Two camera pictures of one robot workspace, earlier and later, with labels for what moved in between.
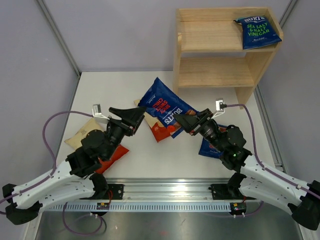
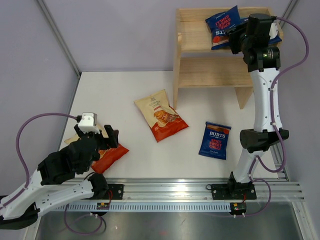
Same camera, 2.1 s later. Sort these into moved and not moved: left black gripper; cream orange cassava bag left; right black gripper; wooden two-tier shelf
Moved: right black gripper; left black gripper
Not moved: cream orange cassava bag left; wooden two-tier shelf
